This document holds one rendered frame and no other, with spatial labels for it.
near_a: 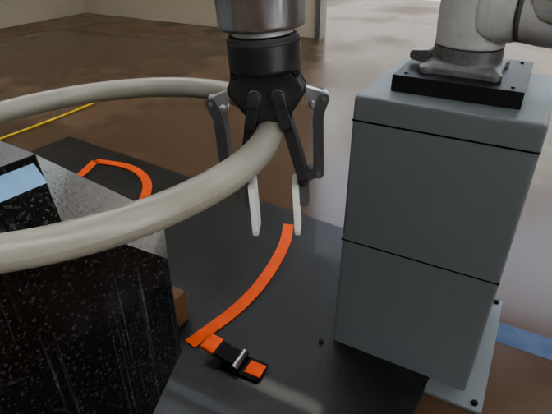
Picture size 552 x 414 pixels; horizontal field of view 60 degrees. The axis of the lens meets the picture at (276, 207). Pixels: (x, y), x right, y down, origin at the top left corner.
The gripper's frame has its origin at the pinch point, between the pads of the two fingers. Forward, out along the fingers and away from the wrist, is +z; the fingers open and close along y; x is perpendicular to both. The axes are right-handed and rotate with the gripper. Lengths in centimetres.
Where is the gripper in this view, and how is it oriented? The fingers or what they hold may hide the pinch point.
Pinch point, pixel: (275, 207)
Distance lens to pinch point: 57.7
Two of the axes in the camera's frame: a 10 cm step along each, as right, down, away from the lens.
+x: -0.8, 4.9, -8.7
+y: -9.9, 0.2, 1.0
